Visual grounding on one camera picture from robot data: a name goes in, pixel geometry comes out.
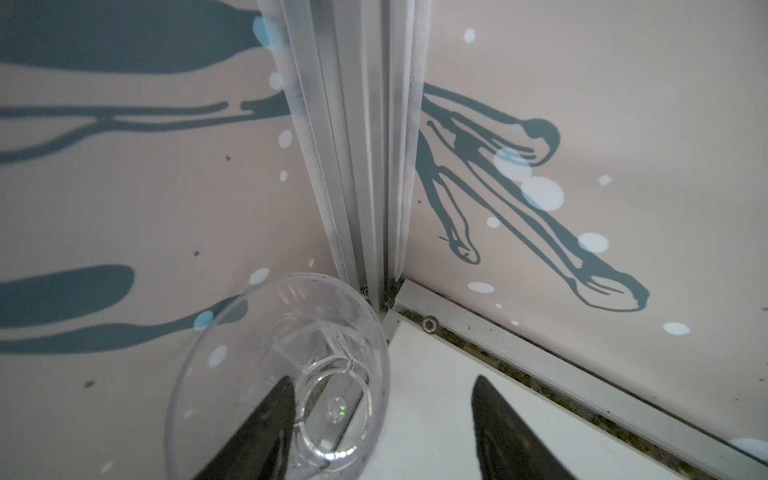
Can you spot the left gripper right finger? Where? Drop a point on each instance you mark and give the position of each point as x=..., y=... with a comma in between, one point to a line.
x=506, y=447

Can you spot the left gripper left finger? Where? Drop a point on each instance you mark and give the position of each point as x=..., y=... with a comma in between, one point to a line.
x=259, y=449

